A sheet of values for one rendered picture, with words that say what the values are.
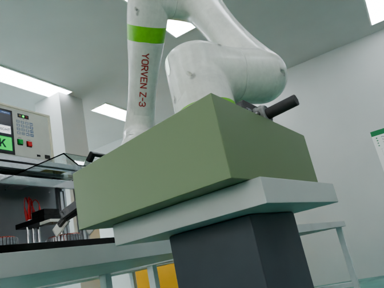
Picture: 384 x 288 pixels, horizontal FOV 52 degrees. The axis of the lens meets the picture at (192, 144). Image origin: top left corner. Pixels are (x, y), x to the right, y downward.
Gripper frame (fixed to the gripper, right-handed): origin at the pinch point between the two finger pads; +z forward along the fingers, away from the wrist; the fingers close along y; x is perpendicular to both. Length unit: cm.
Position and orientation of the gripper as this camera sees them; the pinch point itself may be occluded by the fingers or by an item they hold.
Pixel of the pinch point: (73, 230)
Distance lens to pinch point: 134.7
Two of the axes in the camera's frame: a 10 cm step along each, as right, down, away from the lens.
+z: -6.3, 7.4, 2.4
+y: 5.0, 1.6, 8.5
